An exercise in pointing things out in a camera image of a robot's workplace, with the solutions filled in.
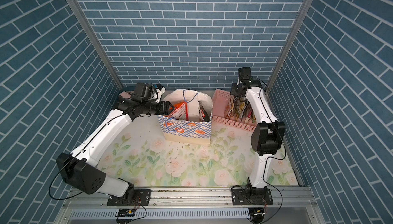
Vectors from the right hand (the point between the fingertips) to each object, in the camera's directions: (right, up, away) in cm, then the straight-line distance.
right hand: (237, 90), depth 92 cm
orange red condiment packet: (-34, -13, -6) cm, 37 cm away
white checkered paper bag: (-27, -23, -13) cm, 37 cm away
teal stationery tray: (-77, -2, +16) cm, 78 cm away
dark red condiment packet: (-21, -14, -13) cm, 28 cm away
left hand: (-36, -10, -14) cm, 40 cm away
